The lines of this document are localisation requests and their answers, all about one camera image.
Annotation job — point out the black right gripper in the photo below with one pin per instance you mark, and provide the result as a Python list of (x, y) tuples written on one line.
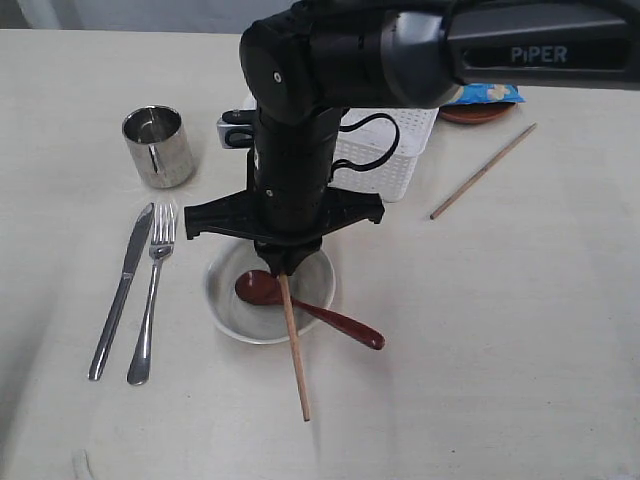
[(288, 200)]

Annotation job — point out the wooden chopstick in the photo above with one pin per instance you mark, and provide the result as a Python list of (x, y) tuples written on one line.
[(294, 346), (464, 187)]

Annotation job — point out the white ceramic bowl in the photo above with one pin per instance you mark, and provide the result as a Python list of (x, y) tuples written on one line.
[(314, 282)]

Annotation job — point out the dark wooden spoon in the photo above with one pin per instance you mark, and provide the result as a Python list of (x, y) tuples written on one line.
[(260, 288)]

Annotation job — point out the silver fork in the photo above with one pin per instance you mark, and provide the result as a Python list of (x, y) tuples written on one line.
[(161, 247)]

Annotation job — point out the white perforated plastic basket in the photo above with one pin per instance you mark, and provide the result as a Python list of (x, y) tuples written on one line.
[(369, 142)]

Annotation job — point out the silver table knife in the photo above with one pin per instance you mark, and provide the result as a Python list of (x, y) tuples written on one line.
[(133, 254)]

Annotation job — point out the shiny steel cup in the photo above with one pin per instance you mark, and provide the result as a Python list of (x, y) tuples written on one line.
[(158, 144)]

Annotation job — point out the brown round plate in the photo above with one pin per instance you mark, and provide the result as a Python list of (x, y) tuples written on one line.
[(475, 114)]

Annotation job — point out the blue chips bag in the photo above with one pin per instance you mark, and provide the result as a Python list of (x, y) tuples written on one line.
[(479, 93)]

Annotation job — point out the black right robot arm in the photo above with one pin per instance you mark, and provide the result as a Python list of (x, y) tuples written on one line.
[(307, 66)]

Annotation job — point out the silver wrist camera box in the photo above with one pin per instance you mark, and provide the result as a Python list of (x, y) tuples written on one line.
[(235, 129)]

